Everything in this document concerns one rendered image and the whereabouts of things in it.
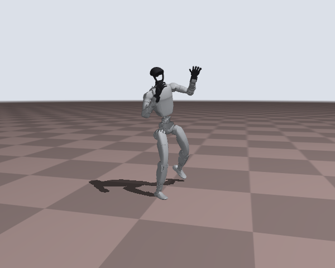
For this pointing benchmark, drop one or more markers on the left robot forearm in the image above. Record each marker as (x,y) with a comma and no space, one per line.
(192,86)

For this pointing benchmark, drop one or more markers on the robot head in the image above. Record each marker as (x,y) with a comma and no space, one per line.
(155,72)

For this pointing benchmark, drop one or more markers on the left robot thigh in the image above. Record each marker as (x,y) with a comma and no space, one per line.
(182,141)

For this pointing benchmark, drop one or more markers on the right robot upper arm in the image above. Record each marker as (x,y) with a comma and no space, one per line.
(146,101)

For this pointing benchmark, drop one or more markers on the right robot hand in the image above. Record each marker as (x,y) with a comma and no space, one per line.
(158,90)

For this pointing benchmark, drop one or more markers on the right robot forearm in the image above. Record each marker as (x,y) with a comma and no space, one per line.
(150,108)

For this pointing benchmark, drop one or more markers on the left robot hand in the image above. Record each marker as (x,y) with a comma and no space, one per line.
(194,73)

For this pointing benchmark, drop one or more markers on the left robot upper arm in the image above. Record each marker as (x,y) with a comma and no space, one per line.
(180,88)

